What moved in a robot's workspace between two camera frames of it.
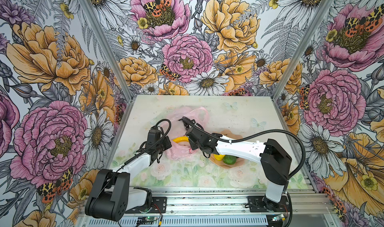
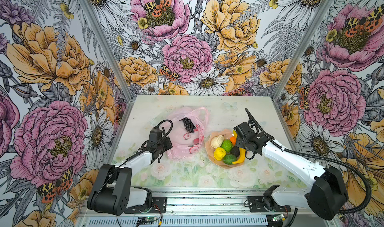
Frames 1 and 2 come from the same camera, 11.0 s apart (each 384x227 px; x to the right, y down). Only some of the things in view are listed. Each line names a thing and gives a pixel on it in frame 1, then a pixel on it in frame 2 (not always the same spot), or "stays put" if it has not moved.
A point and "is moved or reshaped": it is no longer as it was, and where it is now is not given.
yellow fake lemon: (219, 157) stays put
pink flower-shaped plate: (230, 136) stays put
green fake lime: (229, 159) is moved or reshaped
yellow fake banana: (181, 139) -> (242, 151)
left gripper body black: (164, 146) stays put
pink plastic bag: (182, 150) stays put
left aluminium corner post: (105, 40) stays put
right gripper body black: (195, 145) -> (241, 143)
